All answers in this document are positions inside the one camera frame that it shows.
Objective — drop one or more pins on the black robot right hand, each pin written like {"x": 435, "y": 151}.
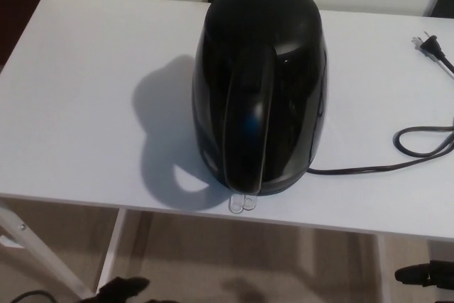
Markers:
{"x": 425, "y": 274}

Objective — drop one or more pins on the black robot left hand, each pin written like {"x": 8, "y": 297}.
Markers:
{"x": 117, "y": 289}

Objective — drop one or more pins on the clear plastic switch lever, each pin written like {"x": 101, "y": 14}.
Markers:
{"x": 243, "y": 206}

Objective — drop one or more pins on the black electric kettle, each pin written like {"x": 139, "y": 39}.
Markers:
{"x": 266, "y": 86}

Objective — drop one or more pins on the dark brown wooden panel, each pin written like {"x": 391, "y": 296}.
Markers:
{"x": 16, "y": 5}

